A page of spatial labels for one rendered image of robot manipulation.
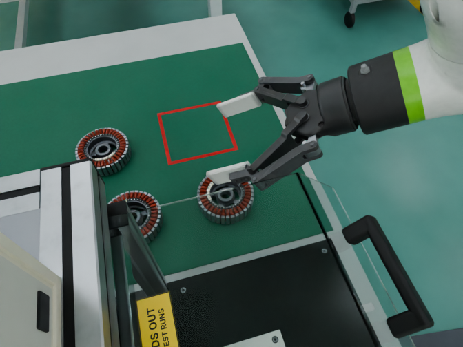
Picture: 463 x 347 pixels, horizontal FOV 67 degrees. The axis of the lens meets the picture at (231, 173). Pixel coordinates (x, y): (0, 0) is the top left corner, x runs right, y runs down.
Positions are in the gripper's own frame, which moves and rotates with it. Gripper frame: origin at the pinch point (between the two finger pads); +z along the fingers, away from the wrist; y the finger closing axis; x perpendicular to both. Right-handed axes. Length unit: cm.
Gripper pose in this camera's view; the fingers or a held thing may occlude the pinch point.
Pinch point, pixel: (222, 140)
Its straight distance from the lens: 55.9
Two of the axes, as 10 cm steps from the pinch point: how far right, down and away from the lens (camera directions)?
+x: -5.0, -5.1, -7.0
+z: -8.6, 2.1, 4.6
